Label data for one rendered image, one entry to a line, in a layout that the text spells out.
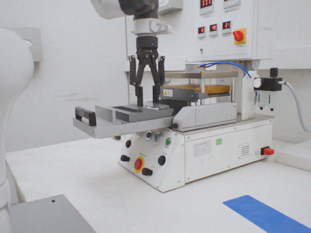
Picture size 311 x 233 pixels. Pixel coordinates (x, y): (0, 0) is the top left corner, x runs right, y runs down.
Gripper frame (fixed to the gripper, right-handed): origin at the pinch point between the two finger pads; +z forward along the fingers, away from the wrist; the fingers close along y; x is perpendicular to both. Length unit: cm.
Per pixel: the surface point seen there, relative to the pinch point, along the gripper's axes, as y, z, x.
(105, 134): 20.6, 8.6, 10.6
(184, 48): -73, -25, -71
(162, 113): 0.6, 4.5, 9.7
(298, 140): -78, 25, 12
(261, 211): -10.3, 27.9, 39.9
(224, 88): -26.9, -2.4, 10.2
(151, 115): 4.8, 4.9, 9.7
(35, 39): 13, -34, -135
